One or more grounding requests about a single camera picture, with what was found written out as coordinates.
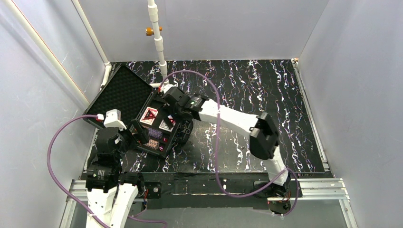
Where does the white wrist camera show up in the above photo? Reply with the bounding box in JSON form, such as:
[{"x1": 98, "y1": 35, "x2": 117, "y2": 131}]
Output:
[
  {"x1": 96, "y1": 109, "x2": 127, "y2": 130},
  {"x1": 158, "y1": 84, "x2": 174, "y2": 94}
]

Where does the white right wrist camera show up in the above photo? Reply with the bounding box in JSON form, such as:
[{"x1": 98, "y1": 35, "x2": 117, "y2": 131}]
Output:
[{"x1": 158, "y1": 84, "x2": 174, "y2": 94}]

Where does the red playing card deck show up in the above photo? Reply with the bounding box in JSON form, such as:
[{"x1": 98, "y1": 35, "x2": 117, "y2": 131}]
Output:
[{"x1": 139, "y1": 107, "x2": 158, "y2": 125}]

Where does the white PVC pipe stand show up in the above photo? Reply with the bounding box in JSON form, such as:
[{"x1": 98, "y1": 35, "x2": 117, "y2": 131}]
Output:
[{"x1": 147, "y1": 0, "x2": 169, "y2": 85}]

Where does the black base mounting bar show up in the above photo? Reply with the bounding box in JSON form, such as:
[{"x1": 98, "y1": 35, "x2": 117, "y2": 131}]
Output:
[{"x1": 124, "y1": 172, "x2": 303, "y2": 212}]

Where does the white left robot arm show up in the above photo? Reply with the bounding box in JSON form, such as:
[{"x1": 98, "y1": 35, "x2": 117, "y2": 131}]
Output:
[{"x1": 86, "y1": 119, "x2": 149, "y2": 228}]

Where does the red triangular button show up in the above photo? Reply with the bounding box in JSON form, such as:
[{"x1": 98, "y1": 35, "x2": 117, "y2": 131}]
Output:
[
  {"x1": 168, "y1": 115, "x2": 175, "y2": 124},
  {"x1": 141, "y1": 108, "x2": 158, "y2": 124}
]

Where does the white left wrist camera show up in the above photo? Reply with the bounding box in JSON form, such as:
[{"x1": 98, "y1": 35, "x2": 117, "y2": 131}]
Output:
[{"x1": 96, "y1": 109, "x2": 127, "y2": 130}]

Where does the orange blue chip row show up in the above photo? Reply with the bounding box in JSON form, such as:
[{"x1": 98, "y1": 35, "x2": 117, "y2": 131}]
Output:
[{"x1": 138, "y1": 136, "x2": 159, "y2": 150}]

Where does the white corner pipe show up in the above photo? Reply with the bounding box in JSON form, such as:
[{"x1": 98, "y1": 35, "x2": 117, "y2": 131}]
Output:
[{"x1": 72, "y1": 0, "x2": 112, "y2": 90}]

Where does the black poker set case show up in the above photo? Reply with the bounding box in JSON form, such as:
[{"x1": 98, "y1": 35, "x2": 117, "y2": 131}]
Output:
[{"x1": 84, "y1": 66, "x2": 193, "y2": 158}]

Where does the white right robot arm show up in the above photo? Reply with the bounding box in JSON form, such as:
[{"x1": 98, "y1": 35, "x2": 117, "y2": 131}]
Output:
[{"x1": 159, "y1": 85, "x2": 290, "y2": 195}]

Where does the orange valve knob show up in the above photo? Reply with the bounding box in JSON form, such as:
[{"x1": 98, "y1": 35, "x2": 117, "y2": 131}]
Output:
[{"x1": 145, "y1": 27, "x2": 155, "y2": 36}]

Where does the blue playing card deck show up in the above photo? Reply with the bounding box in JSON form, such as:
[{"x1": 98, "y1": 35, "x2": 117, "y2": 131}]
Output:
[{"x1": 159, "y1": 119, "x2": 176, "y2": 132}]

